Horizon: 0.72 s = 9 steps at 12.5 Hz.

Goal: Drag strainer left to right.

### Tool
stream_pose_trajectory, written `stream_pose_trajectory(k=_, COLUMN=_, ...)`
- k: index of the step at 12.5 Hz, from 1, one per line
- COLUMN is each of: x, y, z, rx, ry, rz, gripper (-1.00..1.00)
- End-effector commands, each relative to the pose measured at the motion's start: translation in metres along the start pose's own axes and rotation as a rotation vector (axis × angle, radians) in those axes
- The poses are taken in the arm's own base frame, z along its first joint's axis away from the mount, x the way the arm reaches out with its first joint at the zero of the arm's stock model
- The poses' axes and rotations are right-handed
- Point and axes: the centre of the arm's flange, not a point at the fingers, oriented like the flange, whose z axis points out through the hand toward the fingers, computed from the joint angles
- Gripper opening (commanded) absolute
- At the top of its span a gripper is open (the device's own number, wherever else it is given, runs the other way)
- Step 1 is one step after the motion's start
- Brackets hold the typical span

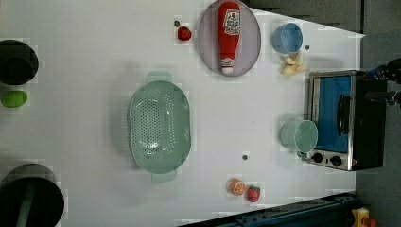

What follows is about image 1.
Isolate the green oval plastic strainer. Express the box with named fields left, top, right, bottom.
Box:
left=128, top=71, right=191, bottom=183

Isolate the red toy strawberry near plate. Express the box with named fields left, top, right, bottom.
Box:
left=177, top=26, right=192, bottom=42

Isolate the toy orange half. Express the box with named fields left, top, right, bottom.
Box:
left=229, top=179, right=246, bottom=196

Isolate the toy strawberry near orange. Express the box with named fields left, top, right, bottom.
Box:
left=247, top=185, right=260, bottom=202

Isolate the red ketchup bottle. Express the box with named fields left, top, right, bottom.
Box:
left=218, top=1, right=241, bottom=75

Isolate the mint green mug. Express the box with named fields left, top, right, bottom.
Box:
left=280, top=120, right=319, bottom=154

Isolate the peeled toy banana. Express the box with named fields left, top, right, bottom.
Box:
left=281, top=52, right=306, bottom=76

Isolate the blue cup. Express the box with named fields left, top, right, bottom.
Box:
left=271, top=23, right=304, bottom=54

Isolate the black silver toaster oven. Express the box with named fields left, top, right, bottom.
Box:
left=306, top=70, right=387, bottom=171

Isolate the green toy lime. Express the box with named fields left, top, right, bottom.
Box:
left=1, top=91, right=27, bottom=108

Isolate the yellow red emergency button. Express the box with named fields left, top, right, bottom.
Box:
left=352, top=208, right=377, bottom=227

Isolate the blue metal frame rail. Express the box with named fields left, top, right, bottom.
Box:
left=181, top=193, right=361, bottom=227

